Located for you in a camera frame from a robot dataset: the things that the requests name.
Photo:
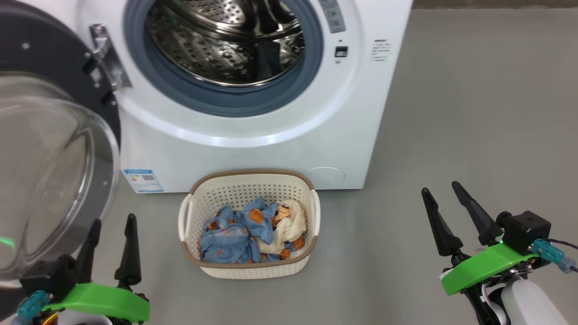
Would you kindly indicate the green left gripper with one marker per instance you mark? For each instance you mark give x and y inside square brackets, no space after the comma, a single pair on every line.
[104,300]

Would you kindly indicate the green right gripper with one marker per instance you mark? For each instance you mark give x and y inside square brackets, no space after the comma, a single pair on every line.
[483,268]

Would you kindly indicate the black glass washer door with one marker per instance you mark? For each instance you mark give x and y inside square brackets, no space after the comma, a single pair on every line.
[54,180]

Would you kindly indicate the blue patterned garment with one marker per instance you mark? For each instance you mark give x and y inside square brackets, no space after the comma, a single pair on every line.
[226,243]

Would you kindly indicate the cream garment with brown print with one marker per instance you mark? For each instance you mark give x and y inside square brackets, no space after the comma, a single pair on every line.
[291,225]

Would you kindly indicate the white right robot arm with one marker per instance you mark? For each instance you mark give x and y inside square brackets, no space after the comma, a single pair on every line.
[528,302]

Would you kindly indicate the white front-load washing machine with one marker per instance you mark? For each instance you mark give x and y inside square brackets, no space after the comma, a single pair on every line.
[271,153]

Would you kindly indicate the metal door hinge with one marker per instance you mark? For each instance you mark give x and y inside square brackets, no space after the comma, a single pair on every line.
[108,63]

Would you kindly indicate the grey rubber door gasket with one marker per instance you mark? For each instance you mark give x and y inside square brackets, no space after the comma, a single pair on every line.
[226,100]

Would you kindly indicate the black door latch socket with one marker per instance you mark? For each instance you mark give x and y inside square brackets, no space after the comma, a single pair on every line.
[341,52]

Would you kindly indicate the stainless steel washing machine drum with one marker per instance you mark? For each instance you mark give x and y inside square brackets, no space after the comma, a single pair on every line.
[216,49]

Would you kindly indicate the grey instruction label sticker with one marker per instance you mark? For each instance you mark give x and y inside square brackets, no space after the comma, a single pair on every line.
[333,16]

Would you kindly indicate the blue energy label sticker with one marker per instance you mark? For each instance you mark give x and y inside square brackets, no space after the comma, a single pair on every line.
[143,180]

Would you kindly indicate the round filter cover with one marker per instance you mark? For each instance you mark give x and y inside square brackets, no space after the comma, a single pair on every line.
[325,178]

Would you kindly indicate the cream perforated laundry basket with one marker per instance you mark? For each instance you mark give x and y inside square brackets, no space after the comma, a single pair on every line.
[253,187]

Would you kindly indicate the small printed text sticker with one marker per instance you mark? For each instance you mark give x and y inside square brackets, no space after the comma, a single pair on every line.
[380,49]

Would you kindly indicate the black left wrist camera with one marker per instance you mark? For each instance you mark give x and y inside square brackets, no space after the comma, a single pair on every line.
[49,275]

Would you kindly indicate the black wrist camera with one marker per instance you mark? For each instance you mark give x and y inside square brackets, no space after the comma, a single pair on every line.
[49,275]
[526,230]

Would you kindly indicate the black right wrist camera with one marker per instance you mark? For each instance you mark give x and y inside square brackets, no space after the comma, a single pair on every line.
[526,230]

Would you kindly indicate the teal right camera connector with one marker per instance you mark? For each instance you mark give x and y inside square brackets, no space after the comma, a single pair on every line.
[548,253]

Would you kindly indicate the teal camera connector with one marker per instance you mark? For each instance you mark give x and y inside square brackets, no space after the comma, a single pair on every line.
[31,304]
[548,253]

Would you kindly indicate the teal left camera connector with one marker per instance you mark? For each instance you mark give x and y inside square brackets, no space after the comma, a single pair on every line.
[31,304]

